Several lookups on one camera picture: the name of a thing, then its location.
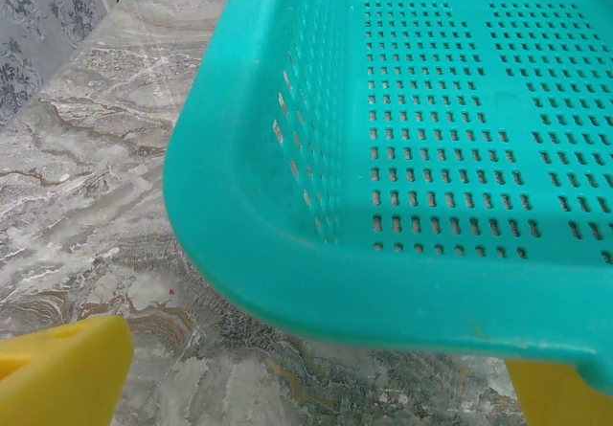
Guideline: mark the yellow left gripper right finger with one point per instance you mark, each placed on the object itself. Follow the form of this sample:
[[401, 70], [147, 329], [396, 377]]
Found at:
[[565, 402]]

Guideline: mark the teal perforated plastic basket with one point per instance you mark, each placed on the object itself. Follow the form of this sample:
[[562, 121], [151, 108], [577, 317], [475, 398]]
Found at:
[[431, 292]]

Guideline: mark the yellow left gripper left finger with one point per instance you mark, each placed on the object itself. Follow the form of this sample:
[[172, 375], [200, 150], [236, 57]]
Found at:
[[62, 378]]

